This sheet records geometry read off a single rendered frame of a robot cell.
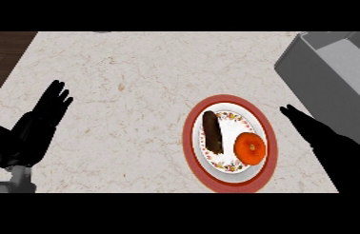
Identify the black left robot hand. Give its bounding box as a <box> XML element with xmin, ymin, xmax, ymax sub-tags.
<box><xmin>0</xmin><ymin>79</ymin><xmax>75</xmax><ymax>169</ymax></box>

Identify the red round placemat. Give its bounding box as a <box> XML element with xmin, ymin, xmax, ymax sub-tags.
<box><xmin>182</xmin><ymin>93</ymin><xmax>281</xmax><ymax>194</ymax></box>

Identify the grey cardboard box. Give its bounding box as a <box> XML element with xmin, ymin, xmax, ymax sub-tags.
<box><xmin>273</xmin><ymin>30</ymin><xmax>360</xmax><ymax>139</ymax></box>

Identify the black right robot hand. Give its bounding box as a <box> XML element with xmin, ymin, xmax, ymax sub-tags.
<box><xmin>279</xmin><ymin>104</ymin><xmax>360</xmax><ymax>194</ymax></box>

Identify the white floral plate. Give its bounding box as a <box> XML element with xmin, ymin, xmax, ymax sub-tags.
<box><xmin>192</xmin><ymin>102</ymin><xmax>269</xmax><ymax>184</ymax></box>

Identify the orange round squash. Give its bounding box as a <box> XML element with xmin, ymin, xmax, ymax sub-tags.
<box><xmin>232</xmin><ymin>131</ymin><xmax>267</xmax><ymax>166</ymax></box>

